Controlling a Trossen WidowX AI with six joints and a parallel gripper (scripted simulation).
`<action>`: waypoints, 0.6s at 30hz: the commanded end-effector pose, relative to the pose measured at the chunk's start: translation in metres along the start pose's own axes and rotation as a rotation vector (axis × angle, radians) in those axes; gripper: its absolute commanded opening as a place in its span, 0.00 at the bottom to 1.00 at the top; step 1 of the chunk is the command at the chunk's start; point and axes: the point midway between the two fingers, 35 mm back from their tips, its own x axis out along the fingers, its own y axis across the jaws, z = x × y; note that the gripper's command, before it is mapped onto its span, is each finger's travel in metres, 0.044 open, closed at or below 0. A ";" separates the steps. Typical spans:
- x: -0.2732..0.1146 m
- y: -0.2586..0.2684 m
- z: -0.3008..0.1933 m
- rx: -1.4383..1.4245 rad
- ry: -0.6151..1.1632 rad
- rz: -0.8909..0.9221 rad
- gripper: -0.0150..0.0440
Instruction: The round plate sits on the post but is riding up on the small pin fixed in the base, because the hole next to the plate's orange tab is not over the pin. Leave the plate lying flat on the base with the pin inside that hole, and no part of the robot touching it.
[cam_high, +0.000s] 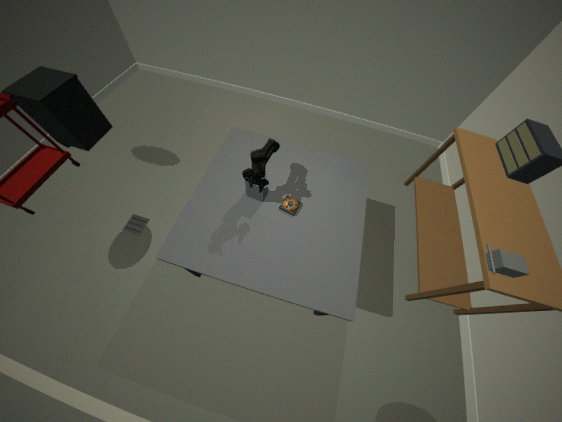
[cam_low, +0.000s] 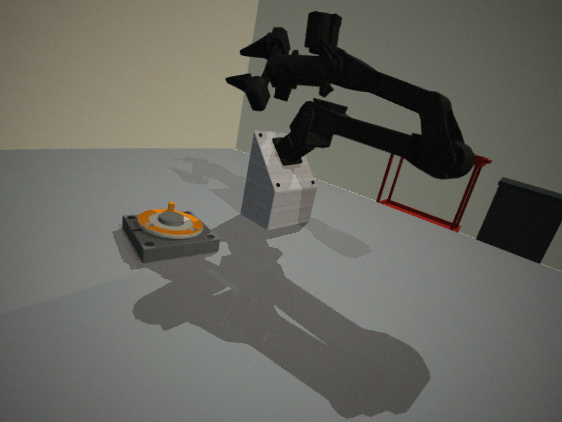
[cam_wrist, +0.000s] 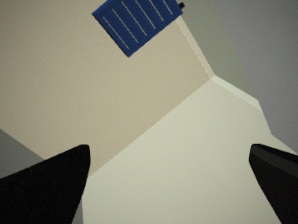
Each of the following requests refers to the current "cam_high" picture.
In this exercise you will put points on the orange round plate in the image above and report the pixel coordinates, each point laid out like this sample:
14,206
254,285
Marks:
294,206

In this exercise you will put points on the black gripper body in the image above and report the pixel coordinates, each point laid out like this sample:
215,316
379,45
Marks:
256,170

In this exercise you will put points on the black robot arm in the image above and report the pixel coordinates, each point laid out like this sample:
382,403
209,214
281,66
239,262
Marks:
261,156

